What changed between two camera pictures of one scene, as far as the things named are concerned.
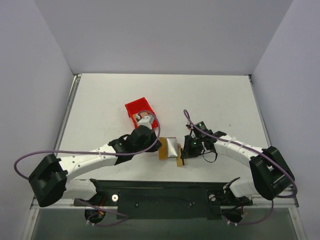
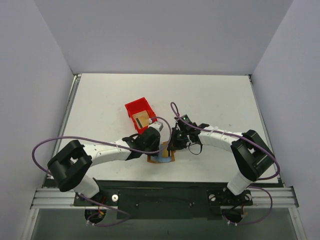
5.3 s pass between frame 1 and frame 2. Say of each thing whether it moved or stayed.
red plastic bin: stayed
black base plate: stayed
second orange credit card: stayed
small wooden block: moved
